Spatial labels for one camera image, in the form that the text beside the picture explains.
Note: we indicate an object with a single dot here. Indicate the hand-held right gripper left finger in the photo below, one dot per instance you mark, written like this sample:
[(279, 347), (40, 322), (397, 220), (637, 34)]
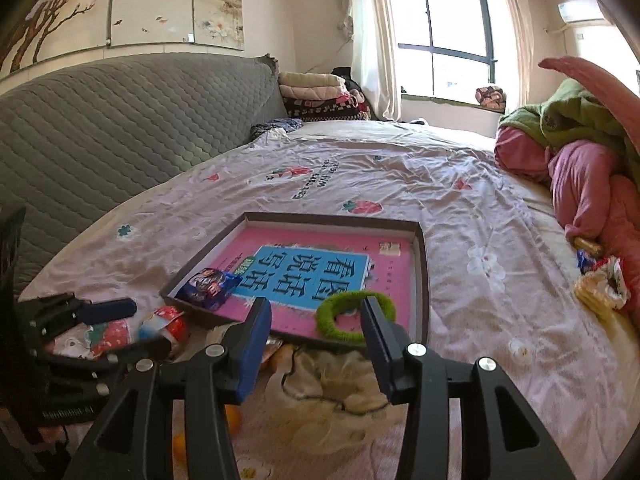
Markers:
[(255, 340)]

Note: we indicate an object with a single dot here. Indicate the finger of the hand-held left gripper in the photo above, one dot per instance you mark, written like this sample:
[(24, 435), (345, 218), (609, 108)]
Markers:
[(105, 310), (135, 352)]

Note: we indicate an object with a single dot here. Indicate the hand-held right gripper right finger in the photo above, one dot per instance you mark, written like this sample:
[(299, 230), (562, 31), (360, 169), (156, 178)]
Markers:
[(375, 345)]

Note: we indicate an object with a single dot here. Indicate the orange fruit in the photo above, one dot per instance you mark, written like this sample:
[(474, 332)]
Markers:
[(232, 420), (179, 449)]

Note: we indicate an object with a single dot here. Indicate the brown cardboard box tray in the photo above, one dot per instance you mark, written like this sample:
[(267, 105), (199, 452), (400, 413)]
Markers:
[(422, 270)]

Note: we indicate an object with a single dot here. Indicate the red strawberry-print packet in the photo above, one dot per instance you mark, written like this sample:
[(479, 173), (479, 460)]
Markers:
[(107, 335)]

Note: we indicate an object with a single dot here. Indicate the blue snack packet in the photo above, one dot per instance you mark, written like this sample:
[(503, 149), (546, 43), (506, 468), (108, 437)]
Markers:
[(207, 287)]

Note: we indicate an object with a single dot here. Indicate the pink book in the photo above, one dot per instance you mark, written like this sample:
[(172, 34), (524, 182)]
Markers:
[(280, 240)]

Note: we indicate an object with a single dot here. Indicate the printed pink bedsheet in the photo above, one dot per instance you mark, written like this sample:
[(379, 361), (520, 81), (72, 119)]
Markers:
[(400, 180)]

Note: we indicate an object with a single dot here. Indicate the grey quilted headboard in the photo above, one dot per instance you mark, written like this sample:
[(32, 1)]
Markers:
[(125, 125)]

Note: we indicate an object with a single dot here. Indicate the blue patterned cloth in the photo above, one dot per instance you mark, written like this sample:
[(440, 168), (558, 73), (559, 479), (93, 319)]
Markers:
[(275, 126)]

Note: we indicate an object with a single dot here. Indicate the small blue packet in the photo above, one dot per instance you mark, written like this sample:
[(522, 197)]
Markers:
[(586, 261)]

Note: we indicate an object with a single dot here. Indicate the colourful snack bag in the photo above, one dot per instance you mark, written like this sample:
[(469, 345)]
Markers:
[(602, 285)]

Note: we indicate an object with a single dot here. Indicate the yellow snack packet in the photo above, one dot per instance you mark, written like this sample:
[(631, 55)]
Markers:
[(589, 246)]

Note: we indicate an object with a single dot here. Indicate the folded checkered blanket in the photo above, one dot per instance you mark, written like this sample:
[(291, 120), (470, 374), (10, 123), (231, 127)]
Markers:
[(320, 109)]

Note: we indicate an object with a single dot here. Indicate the folded pink blanket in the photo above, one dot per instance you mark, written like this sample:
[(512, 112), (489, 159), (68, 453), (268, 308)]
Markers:
[(312, 93)]

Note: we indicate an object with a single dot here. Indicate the black clothing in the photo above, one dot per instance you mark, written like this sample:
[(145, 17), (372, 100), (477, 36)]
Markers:
[(352, 82)]

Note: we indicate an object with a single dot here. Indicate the folded cream blanket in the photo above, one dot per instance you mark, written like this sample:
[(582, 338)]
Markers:
[(307, 79)]

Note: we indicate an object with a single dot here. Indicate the pink quilt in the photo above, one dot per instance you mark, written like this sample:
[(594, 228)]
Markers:
[(585, 180)]

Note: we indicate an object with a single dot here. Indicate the patterned bag on windowsill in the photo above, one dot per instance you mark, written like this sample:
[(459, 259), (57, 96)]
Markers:
[(491, 96)]

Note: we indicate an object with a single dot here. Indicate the green blanket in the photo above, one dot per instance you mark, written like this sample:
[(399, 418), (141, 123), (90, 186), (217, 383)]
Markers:
[(570, 115)]

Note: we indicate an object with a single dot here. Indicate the wide cream curtain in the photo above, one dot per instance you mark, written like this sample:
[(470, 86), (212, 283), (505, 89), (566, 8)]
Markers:
[(372, 40)]

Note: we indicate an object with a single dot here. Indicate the black-framed window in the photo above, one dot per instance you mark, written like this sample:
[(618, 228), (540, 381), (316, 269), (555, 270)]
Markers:
[(450, 25)]

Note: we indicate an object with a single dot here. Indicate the narrow cream curtain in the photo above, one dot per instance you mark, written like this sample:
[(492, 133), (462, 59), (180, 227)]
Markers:
[(515, 35)]

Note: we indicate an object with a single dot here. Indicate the white air conditioner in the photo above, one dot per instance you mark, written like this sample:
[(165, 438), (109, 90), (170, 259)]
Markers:
[(580, 12)]

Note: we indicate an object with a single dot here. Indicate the floral wall painting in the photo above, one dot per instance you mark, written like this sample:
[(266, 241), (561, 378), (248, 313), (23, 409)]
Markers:
[(150, 0)]

